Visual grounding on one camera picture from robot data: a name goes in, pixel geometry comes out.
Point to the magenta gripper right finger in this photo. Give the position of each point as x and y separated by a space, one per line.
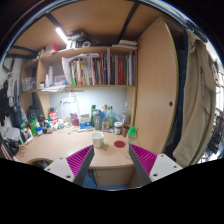
151 167

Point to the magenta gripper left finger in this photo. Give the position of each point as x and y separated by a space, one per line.
74 167

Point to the green-capped clear water bottle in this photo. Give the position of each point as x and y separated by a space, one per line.
130 139

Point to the white paper cup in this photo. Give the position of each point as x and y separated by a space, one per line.
98 140

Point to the red round coaster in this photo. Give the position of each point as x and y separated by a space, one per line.
119 144

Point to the brown cup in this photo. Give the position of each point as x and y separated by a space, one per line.
125 129

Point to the blue tissue box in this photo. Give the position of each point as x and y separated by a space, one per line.
84 121

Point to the white-lidded jar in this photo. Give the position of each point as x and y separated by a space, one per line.
118 127

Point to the red white box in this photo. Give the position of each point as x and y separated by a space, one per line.
52 115

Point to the grey shaker bottle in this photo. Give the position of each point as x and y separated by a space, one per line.
97 119

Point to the green tall bottle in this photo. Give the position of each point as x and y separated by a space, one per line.
93 107

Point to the beige hanging coat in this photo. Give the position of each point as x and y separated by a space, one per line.
199 103

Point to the dark hanging clothes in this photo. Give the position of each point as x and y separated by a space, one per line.
10 105

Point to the wooden wardrobe door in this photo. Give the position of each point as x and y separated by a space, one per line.
157 86

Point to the wooden shelf unit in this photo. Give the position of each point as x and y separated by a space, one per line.
51 76

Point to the row of books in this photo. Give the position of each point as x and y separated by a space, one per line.
105 68

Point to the fluorescent tube light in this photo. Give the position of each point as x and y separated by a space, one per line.
61 34

